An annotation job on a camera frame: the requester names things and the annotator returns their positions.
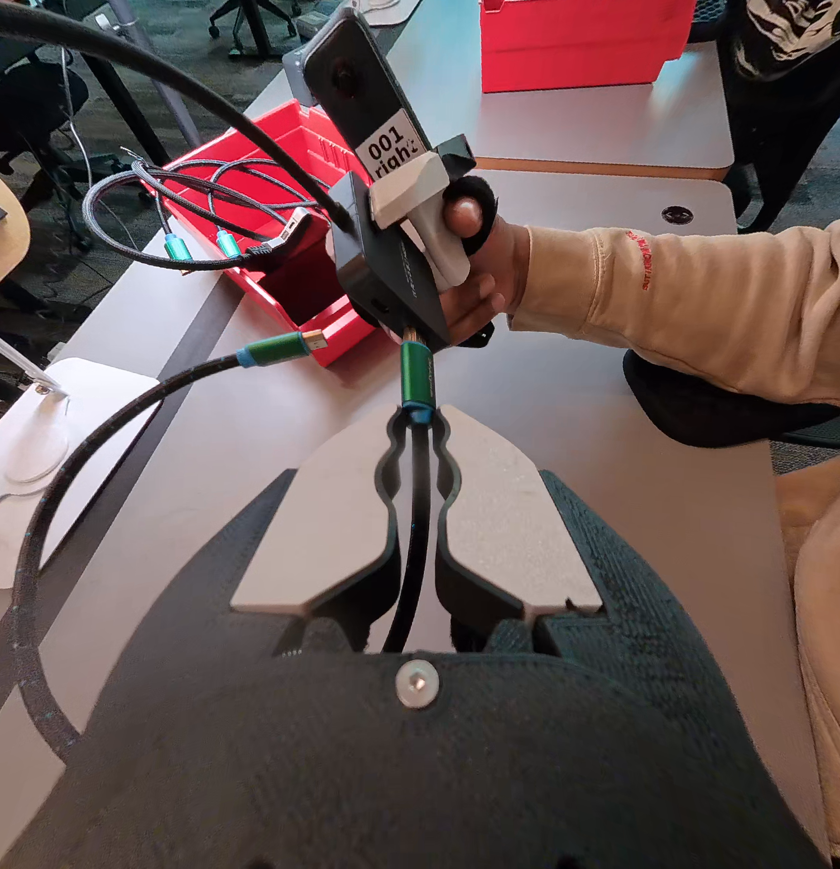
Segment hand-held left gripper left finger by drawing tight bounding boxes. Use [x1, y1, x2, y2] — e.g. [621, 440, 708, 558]
[230, 405, 407, 649]

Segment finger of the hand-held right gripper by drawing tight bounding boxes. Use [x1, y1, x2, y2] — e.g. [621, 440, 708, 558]
[371, 151, 473, 290]

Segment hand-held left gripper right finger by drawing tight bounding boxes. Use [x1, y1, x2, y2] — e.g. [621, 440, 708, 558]
[430, 405, 604, 646]

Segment red plastic bin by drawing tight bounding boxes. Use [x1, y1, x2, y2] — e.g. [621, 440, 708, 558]
[140, 98, 379, 369]

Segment braided hdmi cable green plugs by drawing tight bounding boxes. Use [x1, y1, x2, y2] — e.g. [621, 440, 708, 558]
[12, 325, 436, 764]

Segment black hub cable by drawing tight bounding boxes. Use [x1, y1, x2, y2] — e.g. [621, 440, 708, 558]
[0, 0, 356, 235]

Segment person's right forearm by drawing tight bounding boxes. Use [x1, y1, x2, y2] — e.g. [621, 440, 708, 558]
[507, 219, 840, 410]

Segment person's right hand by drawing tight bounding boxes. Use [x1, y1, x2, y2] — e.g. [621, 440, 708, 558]
[442, 196, 531, 347]

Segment black office chair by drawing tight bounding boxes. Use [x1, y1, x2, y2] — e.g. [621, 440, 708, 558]
[208, 0, 305, 61]
[0, 37, 125, 255]
[719, 0, 840, 235]

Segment black armrest pad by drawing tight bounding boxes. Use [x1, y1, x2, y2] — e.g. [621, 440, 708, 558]
[622, 349, 840, 449]

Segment red bin with white label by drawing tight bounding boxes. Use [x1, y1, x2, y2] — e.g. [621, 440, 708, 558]
[480, 0, 698, 94]

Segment white and wooden stand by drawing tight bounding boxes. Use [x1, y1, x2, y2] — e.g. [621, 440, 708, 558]
[0, 166, 164, 589]

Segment person's torso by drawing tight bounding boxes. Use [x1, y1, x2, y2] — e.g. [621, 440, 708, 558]
[776, 468, 840, 863]

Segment black and white patterned jacket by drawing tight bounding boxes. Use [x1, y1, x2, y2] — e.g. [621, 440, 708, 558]
[744, 0, 840, 63]

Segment thin cable teal plugs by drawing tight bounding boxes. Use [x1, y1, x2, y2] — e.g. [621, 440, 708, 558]
[131, 158, 329, 262]

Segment thick black braided cable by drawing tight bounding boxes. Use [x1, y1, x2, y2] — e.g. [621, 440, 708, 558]
[82, 158, 285, 272]

